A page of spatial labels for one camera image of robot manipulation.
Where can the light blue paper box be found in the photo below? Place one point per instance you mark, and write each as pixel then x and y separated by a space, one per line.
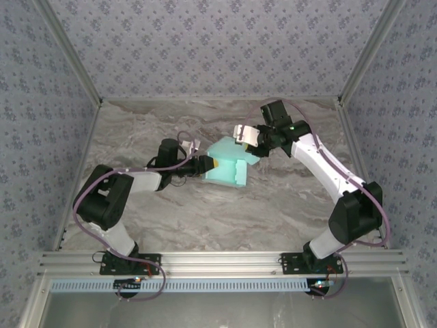
pixel 223 171

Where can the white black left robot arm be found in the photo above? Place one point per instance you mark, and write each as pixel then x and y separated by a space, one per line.
pixel 117 235

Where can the steel sheet panel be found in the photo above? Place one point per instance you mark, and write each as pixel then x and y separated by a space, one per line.
pixel 218 311

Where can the aluminium side rail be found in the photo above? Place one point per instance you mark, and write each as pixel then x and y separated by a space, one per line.
pixel 363 177
pixel 76 177

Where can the aluminium mounting rail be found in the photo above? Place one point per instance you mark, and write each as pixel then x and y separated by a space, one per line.
pixel 218 261

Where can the aluminium frame post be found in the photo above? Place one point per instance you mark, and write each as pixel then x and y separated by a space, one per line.
pixel 372 54
pixel 68 54

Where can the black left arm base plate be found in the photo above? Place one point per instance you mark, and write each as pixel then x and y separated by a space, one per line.
pixel 153 264

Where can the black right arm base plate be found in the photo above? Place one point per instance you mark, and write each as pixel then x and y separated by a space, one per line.
pixel 292 264

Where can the black bracket with LED board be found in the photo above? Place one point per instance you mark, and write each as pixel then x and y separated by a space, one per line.
pixel 124 285
pixel 319 289

